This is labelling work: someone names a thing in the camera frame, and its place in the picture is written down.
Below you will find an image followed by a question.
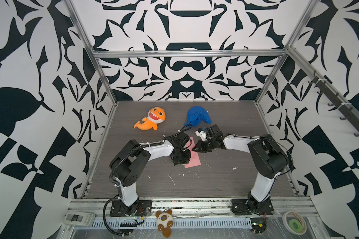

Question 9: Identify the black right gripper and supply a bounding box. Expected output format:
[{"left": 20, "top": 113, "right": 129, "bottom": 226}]
[{"left": 192, "top": 138, "right": 217, "bottom": 152}]

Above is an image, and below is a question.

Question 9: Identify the pink paper sheet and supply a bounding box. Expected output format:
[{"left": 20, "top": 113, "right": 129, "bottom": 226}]
[{"left": 184, "top": 136, "right": 201, "bottom": 168}]

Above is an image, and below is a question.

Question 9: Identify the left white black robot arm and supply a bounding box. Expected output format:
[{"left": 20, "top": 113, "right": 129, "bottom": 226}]
[{"left": 109, "top": 132, "right": 192, "bottom": 217}]

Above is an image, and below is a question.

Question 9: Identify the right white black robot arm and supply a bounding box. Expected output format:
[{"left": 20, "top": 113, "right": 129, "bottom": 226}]
[{"left": 192, "top": 124, "right": 292, "bottom": 215}]

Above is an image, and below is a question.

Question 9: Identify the blue cloth cap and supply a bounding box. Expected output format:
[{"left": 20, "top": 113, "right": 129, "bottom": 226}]
[{"left": 184, "top": 106, "right": 212, "bottom": 127}]

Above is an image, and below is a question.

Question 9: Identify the orange shark plush toy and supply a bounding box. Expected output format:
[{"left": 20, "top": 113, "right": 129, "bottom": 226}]
[{"left": 134, "top": 107, "right": 166, "bottom": 130}]

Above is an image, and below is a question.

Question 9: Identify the brown white plush toy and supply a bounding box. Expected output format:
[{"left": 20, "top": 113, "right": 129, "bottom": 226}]
[{"left": 155, "top": 209, "right": 174, "bottom": 239}]

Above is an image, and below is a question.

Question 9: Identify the small electronics board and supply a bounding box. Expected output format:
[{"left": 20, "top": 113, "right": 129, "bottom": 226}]
[{"left": 250, "top": 218, "right": 267, "bottom": 235}]

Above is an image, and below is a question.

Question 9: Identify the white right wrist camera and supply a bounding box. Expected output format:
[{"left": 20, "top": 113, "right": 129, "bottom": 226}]
[{"left": 195, "top": 128, "right": 207, "bottom": 141}]

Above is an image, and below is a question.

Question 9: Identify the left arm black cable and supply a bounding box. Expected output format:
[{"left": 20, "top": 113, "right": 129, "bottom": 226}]
[{"left": 102, "top": 197, "right": 146, "bottom": 237}]

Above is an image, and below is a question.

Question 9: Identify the white switch box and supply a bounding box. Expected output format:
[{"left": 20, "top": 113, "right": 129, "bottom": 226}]
[{"left": 63, "top": 211, "right": 96, "bottom": 227}]

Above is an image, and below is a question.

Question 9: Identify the black hook rail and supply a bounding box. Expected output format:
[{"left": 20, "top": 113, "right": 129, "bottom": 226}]
[{"left": 309, "top": 70, "right": 359, "bottom": 137}]

